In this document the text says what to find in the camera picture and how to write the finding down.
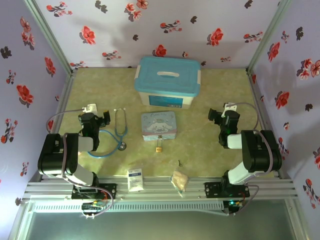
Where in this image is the white camera bracket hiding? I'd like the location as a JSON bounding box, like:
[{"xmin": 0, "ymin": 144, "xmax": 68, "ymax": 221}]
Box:
[
  {"xmin": 223, "ymin": 102, "xmax": 238, "ymax": 114},
  {"xmin": 82, "ymin": 103, "xmax": 98, "ymax": 114}
]

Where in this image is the left arm grey cable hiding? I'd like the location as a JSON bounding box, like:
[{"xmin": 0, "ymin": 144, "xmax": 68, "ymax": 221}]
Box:
[{"xmin": 46, "ymin": 108, "xmax": 114, "ymax": 219}]

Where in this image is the blue stethoscope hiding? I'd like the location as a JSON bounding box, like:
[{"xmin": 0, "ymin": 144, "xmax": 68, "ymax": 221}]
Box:
[{"xmin": 87, "ymin": 107, "xmax": 129, "ymax": 159}]

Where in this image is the brass padlock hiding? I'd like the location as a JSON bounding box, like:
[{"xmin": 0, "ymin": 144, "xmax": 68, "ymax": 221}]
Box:
[{"xmin": 154, "ymin": 134, "xmax": 165, "ymax": 154}]

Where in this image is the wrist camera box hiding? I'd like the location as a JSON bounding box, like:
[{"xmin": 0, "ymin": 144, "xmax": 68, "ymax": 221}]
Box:
[
  {"xmin": 208, "ymin": 108, "xmax": 223, "ymax": 125},
  {"xmin": 101, "ymin": 110, "xmax": 111, "ymax": 126}
]

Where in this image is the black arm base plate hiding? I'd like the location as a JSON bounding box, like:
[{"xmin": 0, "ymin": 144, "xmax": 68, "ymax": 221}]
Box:
[
  {"xmin": 204, "ymin": 181, "xmax": 251, "ymax": 199},
  {"xmin": 71, "ymin": 183, "xmax": 118, "ymax": 200}
]

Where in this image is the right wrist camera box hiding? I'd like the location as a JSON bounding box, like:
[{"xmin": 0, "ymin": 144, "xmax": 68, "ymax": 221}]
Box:
[{"xmin": 208, "ymin": 108, "xmax": 223, "ymax": 125}]

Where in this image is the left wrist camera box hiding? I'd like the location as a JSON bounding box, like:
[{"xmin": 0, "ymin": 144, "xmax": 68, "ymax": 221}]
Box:
[{"xmin": 101, "ymin": 110, "xmax": 111, "ymax": 126}]

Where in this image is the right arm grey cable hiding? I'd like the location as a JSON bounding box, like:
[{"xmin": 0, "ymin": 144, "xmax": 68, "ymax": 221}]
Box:
[{"xmin": 231, "ymin": 102, "xmax": 274, "ymax": 217}]

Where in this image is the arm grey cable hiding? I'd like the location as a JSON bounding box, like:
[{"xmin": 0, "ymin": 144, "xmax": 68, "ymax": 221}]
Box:
[
  {"xmin": 231, "ymin": 102, "xmax": 274, "ymax": 217},
  {"xmin": 46, "ymin": 108, "xmax": 114, "ymax": 219}
]

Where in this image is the right white camera bracket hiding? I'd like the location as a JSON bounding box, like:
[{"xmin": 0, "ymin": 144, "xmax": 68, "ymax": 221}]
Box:
[{"xmin": 223, "ymin": 102, "xmax": 238, "ymax": 114}]

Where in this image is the aluminium front rail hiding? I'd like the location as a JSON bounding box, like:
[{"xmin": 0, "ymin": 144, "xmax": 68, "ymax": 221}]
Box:
[{"xmin": 21, "ymin": 174, "xmax": 300, "ymax": 204}]

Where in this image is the aluminium frame post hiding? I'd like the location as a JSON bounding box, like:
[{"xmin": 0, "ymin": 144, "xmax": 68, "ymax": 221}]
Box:
[
  {"xmin": 246, "ymin": 0, "xmax": 293, "ymax": 74},
  {"xmin": 23, "ymin": 0, "xmax": 77, "ymax": 74}
]

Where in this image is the white slotted cable duct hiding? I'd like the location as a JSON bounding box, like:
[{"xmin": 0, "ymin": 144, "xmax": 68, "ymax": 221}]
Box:
[{"xmin": 32, "ymin": 201, "xmax": 224, "ymax": 214}]

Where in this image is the blue lidded storage box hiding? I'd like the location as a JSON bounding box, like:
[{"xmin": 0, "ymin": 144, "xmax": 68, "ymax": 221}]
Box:
[{"xmin": 134, "ymin": 55, "xmax": 202, "ymax": 110}]

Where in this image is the cartoon print tin box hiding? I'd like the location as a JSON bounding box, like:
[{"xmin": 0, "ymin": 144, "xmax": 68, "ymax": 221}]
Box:
[{"xmin": 140, "ymin": 111, "xmax": 179, "ymax": 142}]

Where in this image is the white paper packet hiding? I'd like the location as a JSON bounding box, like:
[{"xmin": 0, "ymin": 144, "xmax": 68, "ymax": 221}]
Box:
[{"xmin": 126, "ymin": 168, "xmax": 145, "ymax": 193}]

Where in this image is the clear bag of cotton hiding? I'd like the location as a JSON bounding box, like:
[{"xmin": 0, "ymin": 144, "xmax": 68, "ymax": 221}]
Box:
[{"xmin": 170, "ymin": 169, "xmax": 190, "ymax": 198}]

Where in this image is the small circuit board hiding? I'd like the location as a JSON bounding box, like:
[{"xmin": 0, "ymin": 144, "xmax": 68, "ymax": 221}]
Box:
[
  {"xmin": 224, "ymin": 199, "xmax": 244, "ymax": 216},
  {"xmin": 81, "ymin": 201, "xmax": 104, "ymax": 219}
]

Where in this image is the aluminium side rail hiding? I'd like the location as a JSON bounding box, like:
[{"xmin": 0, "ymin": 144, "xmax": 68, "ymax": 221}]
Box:
[
  {"xmin": 46, "ymin": 72, "xmax": 77, "ymax": 177},
  {"xmin": 246, "ymin": 72, "xmax": 283, "ymax": 177}
]

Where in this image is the left white camera bracket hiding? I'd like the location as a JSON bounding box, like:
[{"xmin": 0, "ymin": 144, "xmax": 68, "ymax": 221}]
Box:
[{"xmin": 82, "ymin": 103, "xmax": 98, "ymax": 114}]

